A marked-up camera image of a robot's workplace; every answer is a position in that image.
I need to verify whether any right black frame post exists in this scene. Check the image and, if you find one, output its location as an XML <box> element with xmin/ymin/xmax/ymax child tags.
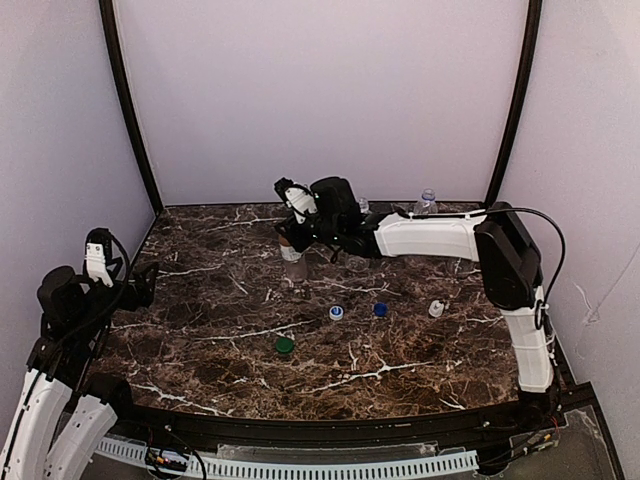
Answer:
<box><xmin>484</xmin><ymin>0</ymin><xmax>543</xmax><ymax>207</ymax></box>

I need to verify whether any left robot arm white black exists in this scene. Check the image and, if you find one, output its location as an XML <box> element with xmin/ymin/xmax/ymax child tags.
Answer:
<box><xmin>1</xmin><ymin>263</ymin><xmax>159</xmax><ymax>479</ymax></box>

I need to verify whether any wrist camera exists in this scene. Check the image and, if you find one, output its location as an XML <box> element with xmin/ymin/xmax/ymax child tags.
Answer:
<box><xmin>274</xmin><ymin>178</ymin><xmax>317</xmax><ymax>224</ymax></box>
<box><xmin>83</xmin><ymin>227</ymin><xmax>127</xmax><ymax>288</ymax></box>

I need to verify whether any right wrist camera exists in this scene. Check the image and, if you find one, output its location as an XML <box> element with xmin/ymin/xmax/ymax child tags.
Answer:
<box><xmin>274</xmin><ymin>178</ymin><xmax>317</xmax><ymax>224</ymax></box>

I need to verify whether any small blue label water bottle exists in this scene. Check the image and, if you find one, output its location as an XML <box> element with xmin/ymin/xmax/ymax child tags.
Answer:
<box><xmin>358</xmin><ymin>197</ymin><xmax>371</xmax><ymax>215</ymax></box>

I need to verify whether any black frame post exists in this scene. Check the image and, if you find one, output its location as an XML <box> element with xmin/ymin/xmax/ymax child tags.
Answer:
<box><xmin>98</xmin><ymin>0</ymin><xmax>164</xmax><ymax>216</ymax></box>
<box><xmin>484</xmin><ymin>0</ymin><xmax>543</xmax><ymax>207</ymax></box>

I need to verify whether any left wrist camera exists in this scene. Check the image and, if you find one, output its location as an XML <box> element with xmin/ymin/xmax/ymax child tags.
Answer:
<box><xmin>83</xmin><ymin>227</ymin><xmax>127</xmax><ymax>288</ymax></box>

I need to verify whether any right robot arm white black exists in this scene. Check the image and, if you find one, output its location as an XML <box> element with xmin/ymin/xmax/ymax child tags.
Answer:
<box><xmin>274</xmin><ymin>176</ymin><xmax>554</xmax><ymax>395</ymax></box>

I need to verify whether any white slotted cable duct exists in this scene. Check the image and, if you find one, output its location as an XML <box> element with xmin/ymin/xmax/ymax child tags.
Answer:
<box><xmin>96</xmin><ymin>436</ymin><xmax>478</xmax><ymax>479</ymax></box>

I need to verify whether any left black frame post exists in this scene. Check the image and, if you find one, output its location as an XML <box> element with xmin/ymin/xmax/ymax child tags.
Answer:
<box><xmin>98</xmin><ymin>0</ymin><xmax>164</xmax><ymax>216</ymax></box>

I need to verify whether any white Pocari bottle cap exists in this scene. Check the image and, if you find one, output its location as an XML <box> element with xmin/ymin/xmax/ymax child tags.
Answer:
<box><xmin>329</xmin><ymin>305</ymin><xmax>344</xmax><ymax>321</ymax></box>

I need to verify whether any black front rail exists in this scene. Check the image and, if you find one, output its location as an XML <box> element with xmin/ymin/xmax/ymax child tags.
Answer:
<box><xmin>108</xmin><ymin>402</ymin><xmax>553</xmax><ymax>451</ymax></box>

